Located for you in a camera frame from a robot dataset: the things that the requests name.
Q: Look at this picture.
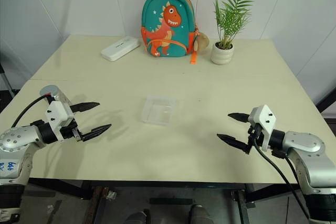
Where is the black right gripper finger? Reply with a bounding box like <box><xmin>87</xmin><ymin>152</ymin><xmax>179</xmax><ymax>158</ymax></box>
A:
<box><xmin>227</xmin><ymin>112</ymin><xmax>250</xmax><ymax>123</ymax></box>
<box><xmin>216</xmin><ymin>133</ymin><xmax>249</xmax><ymax>152</ymax></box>

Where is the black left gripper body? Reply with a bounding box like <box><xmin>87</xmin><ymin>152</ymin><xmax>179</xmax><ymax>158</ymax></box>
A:
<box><xmin>59</xmin><ymin>119</ymin><xmax>85</xmax><ymax>142</ymax></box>

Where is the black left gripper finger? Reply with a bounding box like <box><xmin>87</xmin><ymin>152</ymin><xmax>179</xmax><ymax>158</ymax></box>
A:
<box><xmin>70</xmin><ymin>101</ymin><xmax>101</xmax><ymax>113</ymax></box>
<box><xmin>80</xmin><ymin>123</ymin><xmax>112</xmax><ymax>142</ymax></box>

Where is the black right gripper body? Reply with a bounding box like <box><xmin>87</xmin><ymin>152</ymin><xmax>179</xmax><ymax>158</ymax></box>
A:
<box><xmin>245</xmin><ymin>123</ymin><xmax>265</xmax><ymax>155</ymax></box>

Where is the clear plastic container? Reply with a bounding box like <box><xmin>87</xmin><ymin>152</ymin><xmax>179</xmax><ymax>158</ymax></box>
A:
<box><xmin>140</xmin><ymin>95</ymin><xmax>179</xmax><ymax>127</ymax></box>

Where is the white ribbed plant pot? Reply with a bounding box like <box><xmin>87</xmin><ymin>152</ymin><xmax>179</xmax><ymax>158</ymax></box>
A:
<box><xmin>211</xmin><ymin>41</ymin><xmax>235</xmax><ymax>66</ymax></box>

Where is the white oblong case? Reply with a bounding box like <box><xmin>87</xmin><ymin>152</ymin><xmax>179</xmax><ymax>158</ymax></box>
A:
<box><xmin>100</xmin><ymin>36</ymin><xmax>141</xmax><ymax>62</ymax></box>

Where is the rusty metal bar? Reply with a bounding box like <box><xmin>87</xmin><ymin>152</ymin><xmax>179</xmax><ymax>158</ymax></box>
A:
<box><xmin>89</xmin><ymin>185</ymin><xmax>110</xmax><ymax>224</ymax></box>

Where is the dark rounded shape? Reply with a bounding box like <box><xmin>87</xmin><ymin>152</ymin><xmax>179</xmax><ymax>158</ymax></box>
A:
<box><xmin>188</xmin><ymin>204</ymin><xmax>214</xmax><ymax>224</ymax></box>
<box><xmin>125</xmin><ymin>209</ymin><xmax>151</xmax><ymax>224</ymax></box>

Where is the black tripod stand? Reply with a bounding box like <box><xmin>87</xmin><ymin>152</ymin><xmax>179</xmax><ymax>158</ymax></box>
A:
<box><xmin>0</xmin><ymin>62</ymin><xmax>16</xmax><ymax>99</ymax></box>

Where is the green palm plant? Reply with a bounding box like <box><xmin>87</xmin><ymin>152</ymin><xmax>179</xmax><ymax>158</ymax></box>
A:
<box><xmin>213</xmin><ymin>0</ymin><xmax>257</xmax><ymax>49</ymax></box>

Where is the teal dinosaur backpack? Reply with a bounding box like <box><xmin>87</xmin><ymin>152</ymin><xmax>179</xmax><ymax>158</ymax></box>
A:
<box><xmin>140</xmin><ymin>0</ymin><xmax>202</xmax><ymax>66</ymax></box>

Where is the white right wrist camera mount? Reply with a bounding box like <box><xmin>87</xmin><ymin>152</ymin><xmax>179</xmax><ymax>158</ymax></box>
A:
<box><xmin>247</xmin><ymin>104</ymin><xmax>278</xmax><ymax>153</ymax></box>

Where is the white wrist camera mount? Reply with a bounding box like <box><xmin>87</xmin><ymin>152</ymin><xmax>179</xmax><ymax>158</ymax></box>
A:
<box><xmin>247</xmin><ymin>104</ymin><xmax>278</xmax><ymax>153</ymax></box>
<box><xmin>45</xmin><ymin>100</ymin><xmax>76</xmax><ymax>131</ymax></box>

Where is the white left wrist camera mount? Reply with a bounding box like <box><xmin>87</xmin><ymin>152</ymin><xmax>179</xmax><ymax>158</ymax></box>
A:
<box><xmin>45</xmin><ymin>100</ymin><xmax>76</xmax><ymax>131</ymax></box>

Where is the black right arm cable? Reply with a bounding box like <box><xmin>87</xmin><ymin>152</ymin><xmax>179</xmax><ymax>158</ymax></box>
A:
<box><xmin>253</xmin><ymin>144</ymin><xmax>311</xmax><ymax>220</ymax></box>

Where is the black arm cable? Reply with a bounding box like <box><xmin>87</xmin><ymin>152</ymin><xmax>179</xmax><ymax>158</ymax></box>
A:
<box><xmin>253</xmin><ymin>144</ymin><xmax>311</xmax><ymax>220</ymax></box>
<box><xmin>11</xmin><ymin>94</ymin><xmax>51</xmax><ymax>128</ymax></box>

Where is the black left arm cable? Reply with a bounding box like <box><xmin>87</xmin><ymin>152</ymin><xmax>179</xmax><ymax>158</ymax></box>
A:
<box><xmin>11</xmin><ymin>94</ymin><xmax>51</xmax><ymax>128</ymax></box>

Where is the dark metal frame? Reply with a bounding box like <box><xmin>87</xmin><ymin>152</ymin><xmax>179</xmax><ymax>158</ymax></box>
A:
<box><xmin>314</xmin><ymin>76</ymin><xmax>336</xmax><ymax>137</ymax></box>

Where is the black metal table frame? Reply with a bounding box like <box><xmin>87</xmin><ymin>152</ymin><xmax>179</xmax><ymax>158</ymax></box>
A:
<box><xmin>28</xmin><ymin>177</ymin><xmax>300</xmax><ymax>224</ymax></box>

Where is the beige plush keychain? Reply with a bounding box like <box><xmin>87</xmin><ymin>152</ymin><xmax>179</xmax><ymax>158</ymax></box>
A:
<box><xmin>193</xmin><ymin>31</ymin><xmax>211</xmax><ymax>53</ymax></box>

